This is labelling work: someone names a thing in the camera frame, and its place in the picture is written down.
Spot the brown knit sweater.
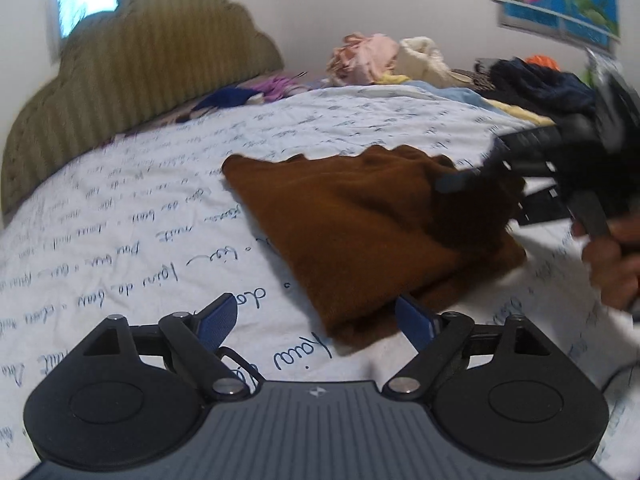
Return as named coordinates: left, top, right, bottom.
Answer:
left=221, top=145, right=526, bottom=349

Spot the dark clothes pile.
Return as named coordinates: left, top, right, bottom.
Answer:
left=480, top=58, right=596, bottom=122

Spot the right hand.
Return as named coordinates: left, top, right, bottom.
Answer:
left=582, top=214, right=640, bottom=311

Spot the yellow garment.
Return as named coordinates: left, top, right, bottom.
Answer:
left=374, top=73, right=554, bottom=126

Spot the light blue garment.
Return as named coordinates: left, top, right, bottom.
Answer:
left=413, top=81, right=495, bottom=110

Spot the cream puffy jacket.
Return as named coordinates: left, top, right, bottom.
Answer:
left=394, top=37, right=472, bottom=89

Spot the dark blue garment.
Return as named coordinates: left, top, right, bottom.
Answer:
left=192, top=86, right=260, bottom=112

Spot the pink crumpled garment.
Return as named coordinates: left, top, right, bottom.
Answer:
left=326, top=32, right=399, bottom=86

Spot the purple garment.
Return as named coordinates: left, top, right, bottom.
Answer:
left=253, top=75, right=309, bottom=102

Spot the olive green padded headboard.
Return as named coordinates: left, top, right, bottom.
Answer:
left=1, top=0, right=284, bottom=218

